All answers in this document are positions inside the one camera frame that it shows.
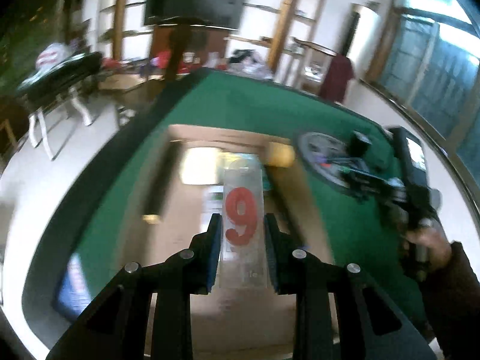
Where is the red nine candle pack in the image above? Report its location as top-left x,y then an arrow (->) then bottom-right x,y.
219,158 -> 268,289

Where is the person right hand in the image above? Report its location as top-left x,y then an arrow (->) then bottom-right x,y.
404,219 -> 452,270

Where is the black marker green band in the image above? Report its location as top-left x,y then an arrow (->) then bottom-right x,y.
341,168 -> 404,192

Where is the cardboard box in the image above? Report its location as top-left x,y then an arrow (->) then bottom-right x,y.
118,124 -> 334,359

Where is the black electric motor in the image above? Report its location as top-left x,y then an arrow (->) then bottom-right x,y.
346,131 -> 372,158

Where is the black marker purple band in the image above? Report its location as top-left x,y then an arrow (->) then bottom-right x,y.
313,156 -> 369,175

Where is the grey wheel hub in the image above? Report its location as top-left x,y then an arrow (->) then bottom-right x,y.
295,132 -> 370,194

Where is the dark red cloth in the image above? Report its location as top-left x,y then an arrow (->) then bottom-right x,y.
318,55 -> 355,103

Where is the wooden chair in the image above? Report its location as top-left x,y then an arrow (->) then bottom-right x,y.
293,37 -> 337,94

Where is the black folding table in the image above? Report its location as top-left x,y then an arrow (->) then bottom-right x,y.
15,51 -> 103,160

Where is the black television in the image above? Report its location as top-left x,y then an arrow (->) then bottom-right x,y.
144,0 -> 247,30

